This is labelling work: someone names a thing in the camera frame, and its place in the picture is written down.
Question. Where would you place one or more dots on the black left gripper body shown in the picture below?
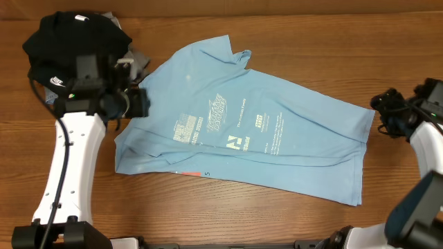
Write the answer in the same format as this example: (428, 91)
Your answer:
(131, 104)

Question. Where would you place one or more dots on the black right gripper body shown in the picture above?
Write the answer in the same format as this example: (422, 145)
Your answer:
(382, 102)

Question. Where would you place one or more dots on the light blue t-shirt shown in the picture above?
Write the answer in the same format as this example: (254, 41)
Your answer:
(211, 116)

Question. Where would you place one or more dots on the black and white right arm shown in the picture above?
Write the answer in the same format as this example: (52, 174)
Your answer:
(413, 223)

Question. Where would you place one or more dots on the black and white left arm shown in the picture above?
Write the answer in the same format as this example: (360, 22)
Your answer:
(63, 218)

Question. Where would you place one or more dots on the grey folded garment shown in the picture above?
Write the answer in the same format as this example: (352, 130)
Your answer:
(138, 62)

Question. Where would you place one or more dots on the blue denim folded garment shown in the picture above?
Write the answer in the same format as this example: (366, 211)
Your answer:
(50, 96)

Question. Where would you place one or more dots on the black folded nike garment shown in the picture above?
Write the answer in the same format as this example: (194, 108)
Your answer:
(62, 37)

